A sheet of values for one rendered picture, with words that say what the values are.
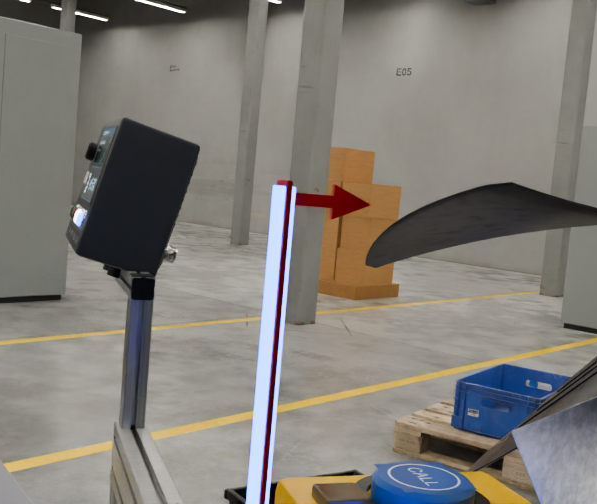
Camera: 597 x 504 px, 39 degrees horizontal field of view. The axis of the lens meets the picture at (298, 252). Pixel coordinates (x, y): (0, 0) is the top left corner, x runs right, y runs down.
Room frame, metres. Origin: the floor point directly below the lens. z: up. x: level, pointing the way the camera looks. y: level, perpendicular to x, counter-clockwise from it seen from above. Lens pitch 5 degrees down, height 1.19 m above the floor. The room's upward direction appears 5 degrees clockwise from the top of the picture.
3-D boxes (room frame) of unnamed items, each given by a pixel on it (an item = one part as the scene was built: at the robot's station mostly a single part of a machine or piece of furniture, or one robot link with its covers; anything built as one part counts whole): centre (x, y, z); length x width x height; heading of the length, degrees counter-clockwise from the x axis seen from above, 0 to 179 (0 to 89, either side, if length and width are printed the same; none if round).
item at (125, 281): (1.15, 0.23, 1.04); 0.24 x 0.03 x 0.03; 19
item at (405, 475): (0.32, -0.06, 1.08); 0.04 x 0.04 x 0.02
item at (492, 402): (3.83, -1.08, 0.25); 0.60 x 0.41 x 0.22; 146
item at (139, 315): (1.05, 0.19, 0.96); 0.03 x 0.03 x 0.20; 19
